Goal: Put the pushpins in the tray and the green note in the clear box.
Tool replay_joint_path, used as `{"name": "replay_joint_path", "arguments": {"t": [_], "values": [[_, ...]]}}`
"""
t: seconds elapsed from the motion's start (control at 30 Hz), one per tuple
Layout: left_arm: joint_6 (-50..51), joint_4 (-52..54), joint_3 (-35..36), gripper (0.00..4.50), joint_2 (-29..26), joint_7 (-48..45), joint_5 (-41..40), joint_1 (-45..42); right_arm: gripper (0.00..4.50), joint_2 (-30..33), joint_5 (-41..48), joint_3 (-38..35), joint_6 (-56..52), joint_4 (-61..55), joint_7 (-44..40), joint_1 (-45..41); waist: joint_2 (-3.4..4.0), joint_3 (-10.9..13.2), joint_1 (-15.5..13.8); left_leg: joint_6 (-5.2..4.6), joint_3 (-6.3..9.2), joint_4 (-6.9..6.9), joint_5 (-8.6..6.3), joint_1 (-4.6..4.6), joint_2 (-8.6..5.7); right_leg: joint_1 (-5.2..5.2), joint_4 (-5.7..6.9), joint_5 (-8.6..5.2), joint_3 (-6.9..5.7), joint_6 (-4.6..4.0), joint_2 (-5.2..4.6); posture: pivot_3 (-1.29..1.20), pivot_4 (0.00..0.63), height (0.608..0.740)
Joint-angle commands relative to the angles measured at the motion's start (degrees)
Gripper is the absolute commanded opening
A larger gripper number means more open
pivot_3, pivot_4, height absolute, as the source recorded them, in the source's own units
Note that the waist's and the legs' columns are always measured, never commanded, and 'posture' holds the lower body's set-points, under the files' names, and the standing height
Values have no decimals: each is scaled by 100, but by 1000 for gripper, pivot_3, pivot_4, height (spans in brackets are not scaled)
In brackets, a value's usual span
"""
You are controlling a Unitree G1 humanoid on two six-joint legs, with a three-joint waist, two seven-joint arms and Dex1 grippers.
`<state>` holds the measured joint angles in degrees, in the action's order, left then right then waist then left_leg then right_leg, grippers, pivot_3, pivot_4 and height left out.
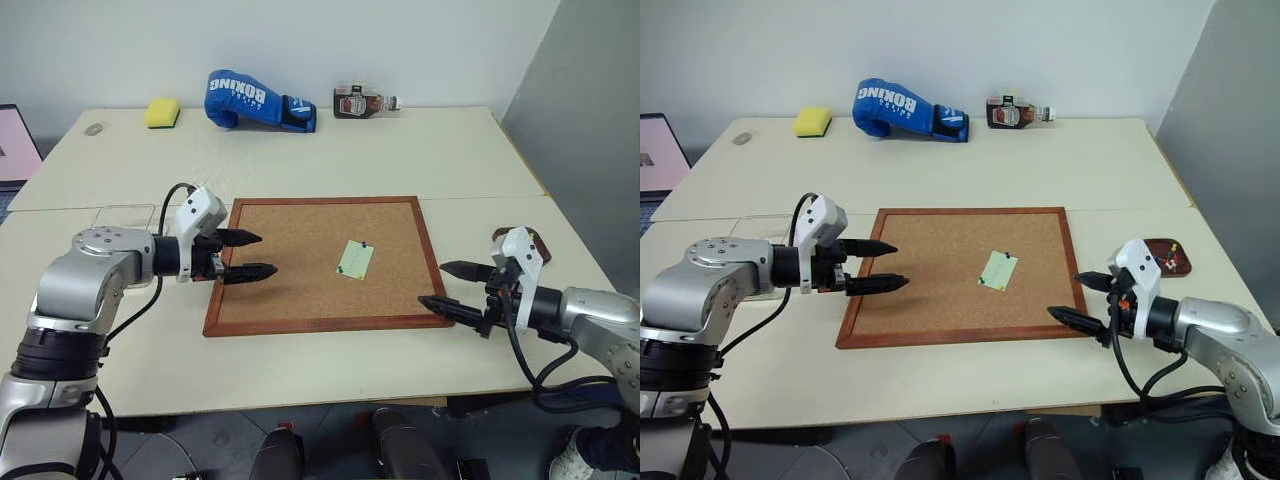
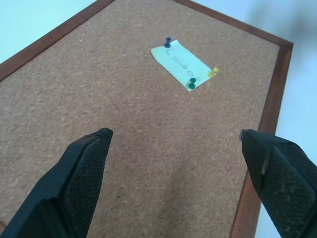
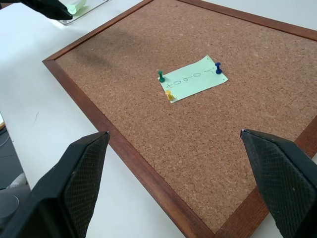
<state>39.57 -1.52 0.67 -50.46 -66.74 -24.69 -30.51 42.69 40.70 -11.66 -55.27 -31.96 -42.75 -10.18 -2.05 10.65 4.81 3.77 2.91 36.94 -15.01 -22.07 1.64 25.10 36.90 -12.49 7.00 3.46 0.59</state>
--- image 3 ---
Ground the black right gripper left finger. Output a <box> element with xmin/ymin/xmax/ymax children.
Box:
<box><xmin>0</xmin><ymin>130</ymin><xmax>110</xmax><ymax>238</ymax></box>

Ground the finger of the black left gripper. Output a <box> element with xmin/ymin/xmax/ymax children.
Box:
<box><xmin>18</xmin><ymin>0</ymin><xmax>73</xmax><ymax>21</ymax></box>

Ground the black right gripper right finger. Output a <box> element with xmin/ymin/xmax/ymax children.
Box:
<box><xmin>240</xmin><ymin>128</ymin><xmax>317</xmax><ymax>238</ymax></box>

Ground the wood framed cork board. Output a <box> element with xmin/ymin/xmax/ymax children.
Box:
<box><xmin>42</xmin><ymin>0</ymin><xmax>317</xmax><ymax>238</ymax></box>

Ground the green paper note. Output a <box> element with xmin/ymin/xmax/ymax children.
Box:
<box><xmin>158</xmin><ymin>55</ymin><xmax>229</xmax><ymax>104</ymax></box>

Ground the clear plastic tray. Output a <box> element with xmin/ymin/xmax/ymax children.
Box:
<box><xmin>58</xmin><ymin>0</ymin><xmax>112</xmax><ymax>26</ymax></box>

